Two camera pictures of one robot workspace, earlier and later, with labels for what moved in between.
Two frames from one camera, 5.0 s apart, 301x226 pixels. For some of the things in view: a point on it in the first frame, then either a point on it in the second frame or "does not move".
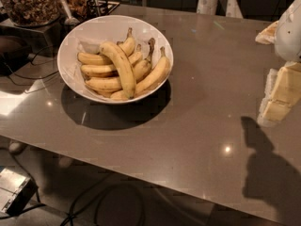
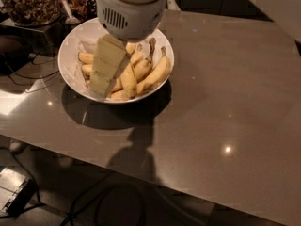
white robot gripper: x=289 y=37 → x=135 y=20
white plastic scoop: x=71 y=20 does not move
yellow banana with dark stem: x=143 y=67 does not move
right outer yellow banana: x=156 y=76 does not move
